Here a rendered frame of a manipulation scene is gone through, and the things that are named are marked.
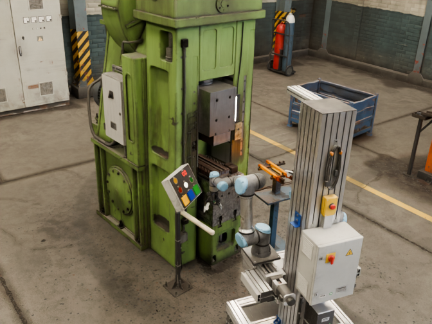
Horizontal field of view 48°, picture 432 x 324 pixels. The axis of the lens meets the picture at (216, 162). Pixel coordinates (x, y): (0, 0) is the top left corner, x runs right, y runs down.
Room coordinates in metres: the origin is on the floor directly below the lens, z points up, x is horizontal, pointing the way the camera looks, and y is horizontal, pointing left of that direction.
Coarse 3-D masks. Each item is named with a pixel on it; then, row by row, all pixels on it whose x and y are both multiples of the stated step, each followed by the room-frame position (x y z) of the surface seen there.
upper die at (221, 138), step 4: (224, 132) 4.03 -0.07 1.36; (228, 132) 4.06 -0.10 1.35; (200, 136) 4.08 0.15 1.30; (204, 136) 4.03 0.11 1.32; (212, 136) 3.95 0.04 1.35; (216, 136) 3.96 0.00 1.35; (220, 136) 4.00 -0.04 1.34; (224, 136) 4.03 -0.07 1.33; (228, 136) 4.06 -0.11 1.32; (204, 140) 4.03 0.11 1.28; (208, 140) 3.99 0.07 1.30; (212, 140) 3.95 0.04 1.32; (216, 140) 3.96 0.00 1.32; (220, 140) 4.00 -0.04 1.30; (224, 140) 4.03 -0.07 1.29; (228, 140) 4.06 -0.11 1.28; (212, 144) 3.95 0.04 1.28; (216, 144) 3.96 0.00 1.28
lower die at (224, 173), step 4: (200, 156) 4.30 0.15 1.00; (204, 156) 4.32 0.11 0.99; (200, 160) 4.23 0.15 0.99; (208, 160) 4.21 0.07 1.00; (212, 160) 4.23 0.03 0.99; (204, 164) 4.15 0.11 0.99; (208, 164) 4.13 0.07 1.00; (216, 164) 4.15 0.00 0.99; (220, 164) 4.16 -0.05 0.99; (200, 168) 4.07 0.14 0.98; (208, 168) 4.05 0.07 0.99; (212, 168) 4.06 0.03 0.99; (216, 168) 4.05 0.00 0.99; (224, 168) 4.04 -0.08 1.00; (228, 168) 4.07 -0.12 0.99; (200, 172) 4.07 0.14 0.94; (204, 172) 4.02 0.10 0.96; (208, 172) 4.00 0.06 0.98; (220, 172) 4.01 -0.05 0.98; (224, 172) 4.04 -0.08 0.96; (228, 172) 4.07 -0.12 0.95; (208, 176) 3.98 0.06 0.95; (220, 176) 4.01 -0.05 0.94; (224, 176) 4.04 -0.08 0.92
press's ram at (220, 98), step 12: (216, 84) 4.15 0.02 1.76; (228, 84) 4.17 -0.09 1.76; (204, 96) 3.96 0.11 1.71; (216, 96) 3.95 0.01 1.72; (228, 96) 4.04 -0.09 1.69; (204, 108) 3.96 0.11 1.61; (216, 108) 3.95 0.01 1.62; (228, 108) 4.05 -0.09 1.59; (204, 120) 3.96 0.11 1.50; (216, 120) 3.96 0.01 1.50; (228, 120) 4.05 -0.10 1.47; (204, 132) 3.95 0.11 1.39; (216, 132) 3.96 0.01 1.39
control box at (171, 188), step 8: (184, 168) 3.64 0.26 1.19; (168, 176) 3.52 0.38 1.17; (176, 176) 3.51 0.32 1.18; (184, 176) 3.59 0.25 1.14; (192, 176) 3.67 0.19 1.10; (168, 184) 3.41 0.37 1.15; (176, 184) 3.45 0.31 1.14; (192, 184) 3.61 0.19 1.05; (168, 192) 3.41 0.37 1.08; (176, 192) 3.40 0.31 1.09; (184, 192) 3.48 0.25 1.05; (200, 192) 3.63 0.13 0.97; (176, 200) 3.38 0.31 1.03; (192, 200) 3.50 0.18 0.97; (176, 208) 3.38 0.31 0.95; (184, 208) 3.37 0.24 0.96
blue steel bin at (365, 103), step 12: (300, 84) 7.97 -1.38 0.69; (312, 84) 8.16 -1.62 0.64; (324, 84) 8.24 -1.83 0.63; (336, 84) 8.04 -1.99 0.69; (324, 96) 7.37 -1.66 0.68; (336, 96) 8.05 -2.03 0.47; (348, 96) 7.86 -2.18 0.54; (360, 96) 7.72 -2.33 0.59; (372, 96) 7.41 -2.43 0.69; (360, 108) 7.21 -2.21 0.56; (372, 108) 7.45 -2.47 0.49; (288, 120) 7.83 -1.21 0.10; (360, 120) 7.24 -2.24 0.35; (372, 120) 7.48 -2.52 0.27; (360, 132) 7.27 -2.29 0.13
